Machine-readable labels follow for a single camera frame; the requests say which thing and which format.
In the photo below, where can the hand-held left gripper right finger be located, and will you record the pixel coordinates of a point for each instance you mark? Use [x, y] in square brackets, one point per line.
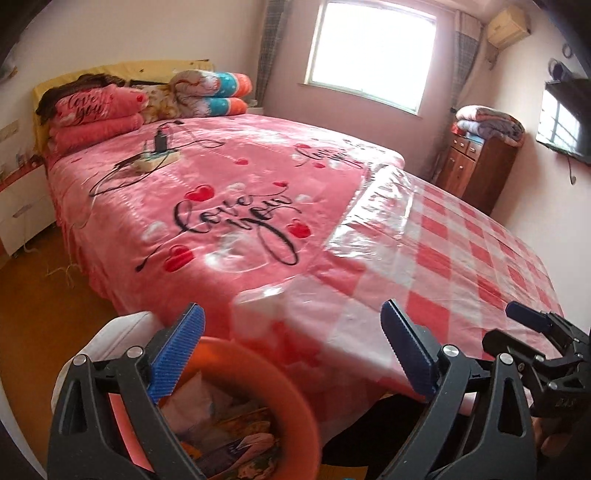
[408, 350]

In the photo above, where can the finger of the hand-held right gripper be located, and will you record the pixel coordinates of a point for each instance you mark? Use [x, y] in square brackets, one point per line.
[512, 346]
[528, 314]

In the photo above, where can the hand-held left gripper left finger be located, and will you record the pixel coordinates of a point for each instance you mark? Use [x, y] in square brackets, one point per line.
[178, 355]

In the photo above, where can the pale blue feather-print packet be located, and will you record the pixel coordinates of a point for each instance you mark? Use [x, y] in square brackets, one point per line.
[194, 399]

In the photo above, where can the orange plastic bin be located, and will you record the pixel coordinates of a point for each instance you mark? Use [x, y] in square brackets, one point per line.
[277, 383]

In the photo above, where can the person's right hand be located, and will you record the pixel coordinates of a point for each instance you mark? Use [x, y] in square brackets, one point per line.
[554, 438]

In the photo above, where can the white rounded object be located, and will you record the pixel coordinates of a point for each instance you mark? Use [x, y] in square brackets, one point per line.
[115, 337]

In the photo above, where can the red checkered plastic tablecloth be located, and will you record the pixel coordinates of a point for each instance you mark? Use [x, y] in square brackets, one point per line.
[461, 258]

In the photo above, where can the brown wooden cabinet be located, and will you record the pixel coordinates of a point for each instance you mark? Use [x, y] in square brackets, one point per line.
[485, 175]

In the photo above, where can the power strip with charger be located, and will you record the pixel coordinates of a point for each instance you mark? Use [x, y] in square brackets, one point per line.
[108, 177]

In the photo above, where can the folded floral quilt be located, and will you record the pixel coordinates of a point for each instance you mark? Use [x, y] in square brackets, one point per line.
[489, 122]

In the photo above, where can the white power strip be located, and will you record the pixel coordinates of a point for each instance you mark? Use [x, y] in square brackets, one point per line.
[154, 160]

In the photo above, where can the pink heart-print bed blanket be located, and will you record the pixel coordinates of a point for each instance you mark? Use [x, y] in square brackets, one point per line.
[221, 161]

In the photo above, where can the black charger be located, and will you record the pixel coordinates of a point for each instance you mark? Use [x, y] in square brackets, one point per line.
[160, 141]

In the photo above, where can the white nightstand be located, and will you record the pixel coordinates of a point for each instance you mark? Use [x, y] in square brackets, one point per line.
[23, 203]

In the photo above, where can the bear-print pillow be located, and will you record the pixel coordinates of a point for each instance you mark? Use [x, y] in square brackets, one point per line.
[159, 104]

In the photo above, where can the folded pink blanket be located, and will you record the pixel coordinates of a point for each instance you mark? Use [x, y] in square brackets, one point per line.
[92, 115]

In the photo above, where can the grey checked curtain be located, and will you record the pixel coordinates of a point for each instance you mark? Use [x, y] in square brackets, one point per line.
[466, 60]
[271, 50]

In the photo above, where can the rolled orange and teal quilt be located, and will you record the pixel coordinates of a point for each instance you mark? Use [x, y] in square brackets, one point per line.
[217, 94]

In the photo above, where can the yellow headboard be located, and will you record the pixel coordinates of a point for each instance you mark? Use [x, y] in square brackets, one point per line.
[138, 69]

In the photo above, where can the brown fuzzy cloth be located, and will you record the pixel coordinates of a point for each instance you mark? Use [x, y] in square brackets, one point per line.
[69, 87]

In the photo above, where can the window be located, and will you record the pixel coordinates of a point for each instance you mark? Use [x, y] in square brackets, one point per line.
[369, 50]

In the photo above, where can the wall-mounted television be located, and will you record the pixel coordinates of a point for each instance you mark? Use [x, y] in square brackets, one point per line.
[565, 120]

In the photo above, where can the round wall fixture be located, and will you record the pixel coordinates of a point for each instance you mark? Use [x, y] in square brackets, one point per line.
[559, 67]

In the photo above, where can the wall socket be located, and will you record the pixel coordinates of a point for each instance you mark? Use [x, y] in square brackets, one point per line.
[9, 130]

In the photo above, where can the wall air conditioner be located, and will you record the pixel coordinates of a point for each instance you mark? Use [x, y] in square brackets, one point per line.
[508, 25]

